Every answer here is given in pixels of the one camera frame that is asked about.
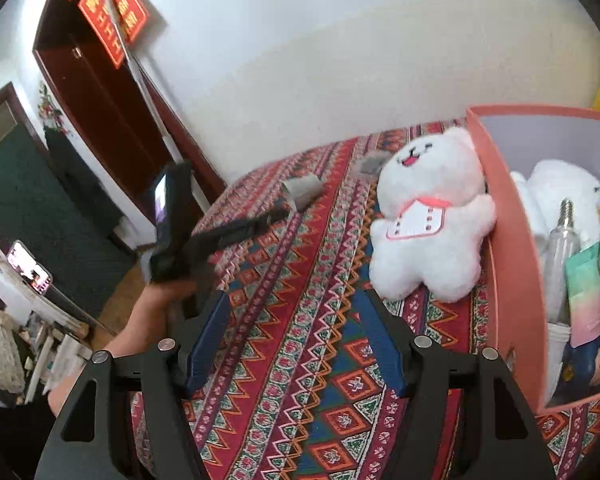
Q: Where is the person's left hand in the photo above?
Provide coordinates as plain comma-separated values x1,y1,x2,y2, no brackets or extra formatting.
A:
147,277,199,313

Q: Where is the person's left forearm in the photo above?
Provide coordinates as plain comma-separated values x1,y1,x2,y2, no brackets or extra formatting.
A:
46,297,183,417

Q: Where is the white fluffy plush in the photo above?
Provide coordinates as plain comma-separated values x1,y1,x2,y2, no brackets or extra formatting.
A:
509,158,600,243

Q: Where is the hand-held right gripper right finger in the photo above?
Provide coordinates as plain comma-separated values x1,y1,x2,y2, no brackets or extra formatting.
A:
352,287,561,480

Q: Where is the dark red door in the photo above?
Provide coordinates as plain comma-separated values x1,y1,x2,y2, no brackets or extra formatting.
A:
32,0,227,252

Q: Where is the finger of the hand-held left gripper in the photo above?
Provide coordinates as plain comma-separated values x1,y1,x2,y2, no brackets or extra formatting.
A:
192,205,303,263

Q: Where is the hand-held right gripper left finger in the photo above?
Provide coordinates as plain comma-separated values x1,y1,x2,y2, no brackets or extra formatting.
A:
32,287,233,480

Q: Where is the red wall sign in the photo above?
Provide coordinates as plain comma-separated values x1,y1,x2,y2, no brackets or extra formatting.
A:
77,0,151,71

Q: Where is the grey tape roll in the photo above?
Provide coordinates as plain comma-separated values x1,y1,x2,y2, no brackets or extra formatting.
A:
279,172,324,211

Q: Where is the small doll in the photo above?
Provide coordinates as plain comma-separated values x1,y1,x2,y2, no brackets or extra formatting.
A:
560,335,600,397

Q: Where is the flower wall decoration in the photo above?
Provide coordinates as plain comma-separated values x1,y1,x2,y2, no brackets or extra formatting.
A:
36,81,72,137

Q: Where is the white plush bear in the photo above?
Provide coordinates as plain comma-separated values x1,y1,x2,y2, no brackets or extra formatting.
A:
369,126,498,304

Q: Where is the small grey object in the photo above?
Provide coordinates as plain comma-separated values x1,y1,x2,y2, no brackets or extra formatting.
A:
356,150,390,179

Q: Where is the dark green curtain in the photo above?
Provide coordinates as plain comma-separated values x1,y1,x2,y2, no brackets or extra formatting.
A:
0,124,137,307

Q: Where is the pink cardboard box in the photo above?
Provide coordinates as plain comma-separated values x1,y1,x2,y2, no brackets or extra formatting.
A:
465,104,600,417

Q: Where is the phone with lit screen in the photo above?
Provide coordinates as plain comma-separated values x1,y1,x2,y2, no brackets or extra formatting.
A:
7,240,54,296

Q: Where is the clear glass bulb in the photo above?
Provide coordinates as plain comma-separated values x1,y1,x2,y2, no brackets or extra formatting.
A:
542,198,582,324

